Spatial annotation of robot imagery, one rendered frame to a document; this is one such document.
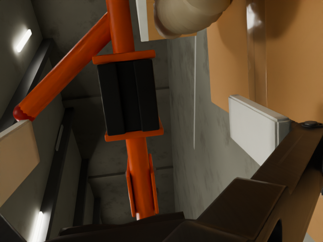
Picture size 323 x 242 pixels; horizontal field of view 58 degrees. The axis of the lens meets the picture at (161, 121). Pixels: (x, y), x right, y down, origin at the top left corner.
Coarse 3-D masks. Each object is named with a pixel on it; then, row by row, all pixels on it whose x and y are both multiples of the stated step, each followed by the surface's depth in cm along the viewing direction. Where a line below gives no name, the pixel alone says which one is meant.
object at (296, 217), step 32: (320, 128) 12; (288, 160) 9; (320, 160) 11; (224, 192) 7; (256, 192) 7; (288, 192) 7; (320, 192) 12; (192, 224) 5; (224, 224) 6; (256, 224) 5; (288, 224) 7
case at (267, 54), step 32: (256, 0) 28; (288, 0) 22; (320, 0) 19; (224, 32) 39; (256, 32) 29; (288, 32) 23; (320, 32) 19; (224, 64) 41; (256, 64) 30; (288, 64) 24; (320, 64) 19; (224, 96) 43; (256, 96) 31; (288, 96) 24; (320, 96) 20
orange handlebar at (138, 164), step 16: (112, 0) 27; (128, 0) 28; (112, 16) 27; (128, 16) 28; (112, 32) 28; (128, 32) 28; (112, 48) 29; (128, 48) 28; (128, 144) 30; (144, 144) 31; (128, 160) 31; (144, 160) 31; (128, 176) 31; (144, 176) 31; (128, 192) 31; (144, 192) 32; (144, 208) 32
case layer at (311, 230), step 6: (318, 198) 93; (318, 204) 93; (318, 210) 94; (312, 216) 98; (318, 216) 94; (312, 222) 98; (318, 222) 95; (312, 228) 99; (318, 228) 95; (312, 234) 99; (318, 234) 96; (318, 240) 96
